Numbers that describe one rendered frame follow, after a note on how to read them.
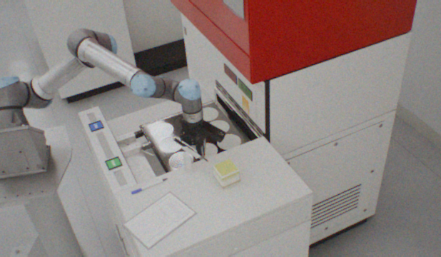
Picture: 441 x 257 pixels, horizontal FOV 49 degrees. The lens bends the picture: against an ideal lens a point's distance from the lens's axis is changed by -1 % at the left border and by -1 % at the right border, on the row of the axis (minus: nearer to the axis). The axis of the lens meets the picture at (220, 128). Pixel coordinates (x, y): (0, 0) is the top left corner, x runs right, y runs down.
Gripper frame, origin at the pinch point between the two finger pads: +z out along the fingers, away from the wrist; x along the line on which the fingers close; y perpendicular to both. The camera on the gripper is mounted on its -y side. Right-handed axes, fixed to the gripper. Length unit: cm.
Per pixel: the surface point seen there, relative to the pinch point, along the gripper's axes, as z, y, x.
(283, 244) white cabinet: 16.9, -35.6, 23.2
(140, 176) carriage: 3.3, 22.8, 11.8
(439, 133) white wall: 81, -116, -130
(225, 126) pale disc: 1.3, -3.5, -21.9
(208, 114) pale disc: 1.3, 5.6, -28.4
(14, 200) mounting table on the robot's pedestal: 9, 72, 28
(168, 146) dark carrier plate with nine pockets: 1.4, 16.6, -5.0
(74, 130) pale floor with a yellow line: 91, 135, -103
